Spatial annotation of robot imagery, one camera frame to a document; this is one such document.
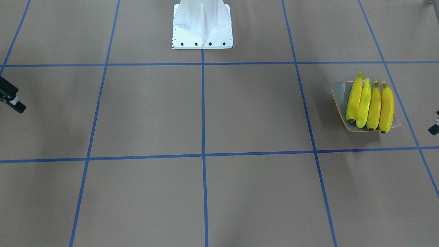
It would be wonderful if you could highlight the yellow banana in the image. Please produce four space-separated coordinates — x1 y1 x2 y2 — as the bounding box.
366 80 382 131
378 81 394 133
356 78 372 128
345 71 364 122

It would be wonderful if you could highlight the grey square plate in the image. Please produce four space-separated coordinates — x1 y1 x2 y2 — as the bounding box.
331 80 401 132

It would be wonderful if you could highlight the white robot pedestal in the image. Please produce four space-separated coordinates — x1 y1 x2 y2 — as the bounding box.
171 0 234 49

